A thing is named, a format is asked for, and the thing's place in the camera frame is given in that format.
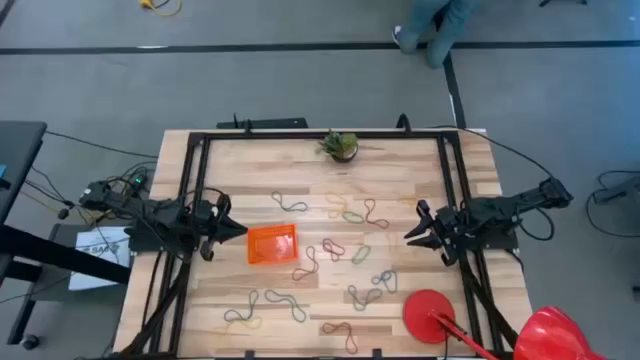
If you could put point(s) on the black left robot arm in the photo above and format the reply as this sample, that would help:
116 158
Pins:
165 217

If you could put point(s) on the person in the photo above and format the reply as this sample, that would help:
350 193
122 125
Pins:
440 30

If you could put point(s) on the potted succulent plant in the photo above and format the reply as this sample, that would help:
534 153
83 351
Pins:
340 146

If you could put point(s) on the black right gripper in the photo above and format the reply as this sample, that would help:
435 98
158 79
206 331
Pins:
448 232

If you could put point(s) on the yellow rubber band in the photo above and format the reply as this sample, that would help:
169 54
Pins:
336 199
247 325

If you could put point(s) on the red lamp with disc base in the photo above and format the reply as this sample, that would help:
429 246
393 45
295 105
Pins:
427 315

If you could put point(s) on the green rubber band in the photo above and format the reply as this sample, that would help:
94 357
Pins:
345 216
361 254

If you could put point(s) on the white paper sheet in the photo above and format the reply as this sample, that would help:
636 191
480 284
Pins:
100 262

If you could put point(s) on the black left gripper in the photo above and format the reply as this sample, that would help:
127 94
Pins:
212 225

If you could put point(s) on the black bar-shaped device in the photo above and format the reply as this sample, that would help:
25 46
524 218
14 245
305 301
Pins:
270 123

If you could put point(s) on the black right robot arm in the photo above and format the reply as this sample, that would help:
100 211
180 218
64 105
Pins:
500 212

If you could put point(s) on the black metal beam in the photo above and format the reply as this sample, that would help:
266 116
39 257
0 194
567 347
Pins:
50 252

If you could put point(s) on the black metal table frame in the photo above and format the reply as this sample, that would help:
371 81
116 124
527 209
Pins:
300 135

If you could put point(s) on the red rubber band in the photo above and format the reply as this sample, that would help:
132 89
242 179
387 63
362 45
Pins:
311 257
350 340
368 210
327 243

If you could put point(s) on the teal rubber band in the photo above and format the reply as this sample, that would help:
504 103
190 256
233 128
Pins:
287 301
385 276
276 196
356 299
250 302

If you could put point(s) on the orange plastic slotted bin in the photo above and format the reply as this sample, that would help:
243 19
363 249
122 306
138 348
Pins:
272 245

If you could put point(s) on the black dome mount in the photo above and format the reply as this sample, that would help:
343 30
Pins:
402 124
247 126

